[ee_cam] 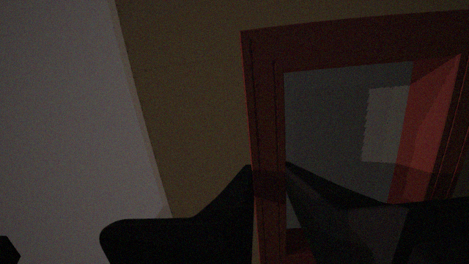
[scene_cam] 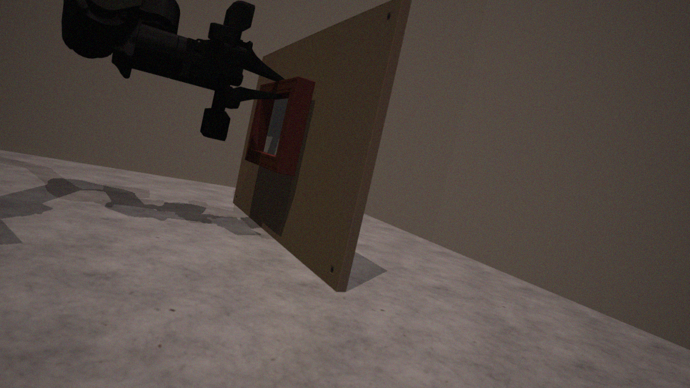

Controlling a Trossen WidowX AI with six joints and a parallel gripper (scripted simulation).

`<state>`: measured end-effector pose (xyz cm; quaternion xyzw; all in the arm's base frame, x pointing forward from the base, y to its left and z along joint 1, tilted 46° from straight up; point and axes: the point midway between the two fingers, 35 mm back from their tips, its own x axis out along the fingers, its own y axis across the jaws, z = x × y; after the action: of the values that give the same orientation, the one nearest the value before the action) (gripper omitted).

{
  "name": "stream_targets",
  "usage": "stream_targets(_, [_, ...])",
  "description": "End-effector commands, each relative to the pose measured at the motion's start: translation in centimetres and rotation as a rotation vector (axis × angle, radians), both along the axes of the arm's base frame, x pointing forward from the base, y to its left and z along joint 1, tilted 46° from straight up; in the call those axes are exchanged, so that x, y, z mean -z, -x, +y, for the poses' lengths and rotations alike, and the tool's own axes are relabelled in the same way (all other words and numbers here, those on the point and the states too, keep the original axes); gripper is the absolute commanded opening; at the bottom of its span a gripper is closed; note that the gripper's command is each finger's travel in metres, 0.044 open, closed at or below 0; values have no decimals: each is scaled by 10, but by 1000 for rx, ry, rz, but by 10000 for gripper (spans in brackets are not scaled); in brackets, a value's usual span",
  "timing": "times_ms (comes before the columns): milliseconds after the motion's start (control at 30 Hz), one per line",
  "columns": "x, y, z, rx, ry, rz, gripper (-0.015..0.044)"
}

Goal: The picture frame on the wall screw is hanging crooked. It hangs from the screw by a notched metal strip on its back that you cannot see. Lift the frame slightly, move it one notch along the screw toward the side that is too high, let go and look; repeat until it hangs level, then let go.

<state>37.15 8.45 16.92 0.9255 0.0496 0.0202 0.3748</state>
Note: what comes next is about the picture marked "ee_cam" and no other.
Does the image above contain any brown flat wooden board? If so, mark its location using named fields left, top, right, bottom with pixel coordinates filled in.
left=114, top=0, right=469, bottom=218

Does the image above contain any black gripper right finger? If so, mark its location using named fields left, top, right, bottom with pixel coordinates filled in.
left=285, top=162, right=469, bottom=264

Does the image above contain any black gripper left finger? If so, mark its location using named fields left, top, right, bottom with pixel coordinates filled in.
left=99, top=164, right=254, bottom=264

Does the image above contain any dark red picture frame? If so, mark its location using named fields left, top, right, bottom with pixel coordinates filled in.
left=240, top=9, right=469, bottom=264

